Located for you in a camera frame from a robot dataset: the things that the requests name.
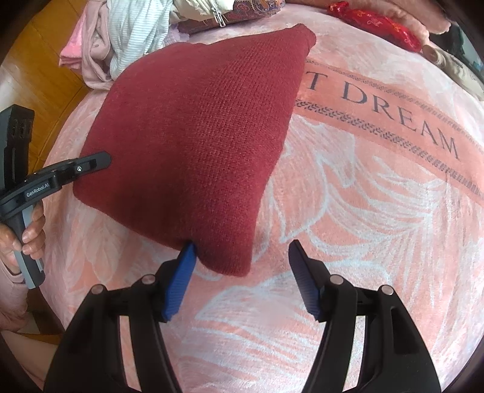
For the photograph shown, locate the bright pink cloth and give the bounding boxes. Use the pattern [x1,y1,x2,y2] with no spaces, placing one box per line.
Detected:
[58,17,87,69]

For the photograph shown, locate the beige cloth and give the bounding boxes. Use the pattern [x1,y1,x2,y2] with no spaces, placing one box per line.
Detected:
[423,44,484,99]

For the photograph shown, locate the person's leg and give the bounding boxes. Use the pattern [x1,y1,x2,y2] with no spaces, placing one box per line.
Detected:
[0,330,54,391]

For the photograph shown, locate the dark green cloth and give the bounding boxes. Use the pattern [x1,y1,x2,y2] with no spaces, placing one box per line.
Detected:
[431,21,481,67]

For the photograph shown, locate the dark red knitted sweater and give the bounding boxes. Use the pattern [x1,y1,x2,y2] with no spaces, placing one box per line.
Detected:
[73,23,316,276]

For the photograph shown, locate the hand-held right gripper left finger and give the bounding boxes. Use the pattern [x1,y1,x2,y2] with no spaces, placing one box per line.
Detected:
[44,243,197,393]

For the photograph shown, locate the pink feather-print blanket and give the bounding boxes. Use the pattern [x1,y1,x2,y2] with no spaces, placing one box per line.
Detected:
[38,11,484,393]

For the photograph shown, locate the red embroidered pouch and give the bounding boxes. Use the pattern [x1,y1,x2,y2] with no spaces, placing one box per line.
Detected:
[327,1,423,53]

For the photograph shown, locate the pale pink garment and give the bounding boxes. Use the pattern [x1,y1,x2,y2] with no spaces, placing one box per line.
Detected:
[81,0,115,91]

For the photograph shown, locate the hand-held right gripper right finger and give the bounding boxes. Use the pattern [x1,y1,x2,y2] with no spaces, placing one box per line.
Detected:
[288,240,441,393]

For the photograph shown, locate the person's left hand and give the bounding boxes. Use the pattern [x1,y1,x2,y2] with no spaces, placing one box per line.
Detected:
[0,206,47,276]

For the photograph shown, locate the paisley patterned cushion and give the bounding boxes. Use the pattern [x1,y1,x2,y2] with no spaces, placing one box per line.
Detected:
[178,0,287,34]

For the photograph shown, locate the person's left forearm pink sleeve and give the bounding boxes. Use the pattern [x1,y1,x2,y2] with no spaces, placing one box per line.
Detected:
[0,262,28,330]

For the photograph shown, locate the white striped garment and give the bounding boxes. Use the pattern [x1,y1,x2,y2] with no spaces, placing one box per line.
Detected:
[107,0,172,76]

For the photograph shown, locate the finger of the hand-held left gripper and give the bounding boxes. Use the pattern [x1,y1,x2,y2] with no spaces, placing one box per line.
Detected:
[57,151,112,186]

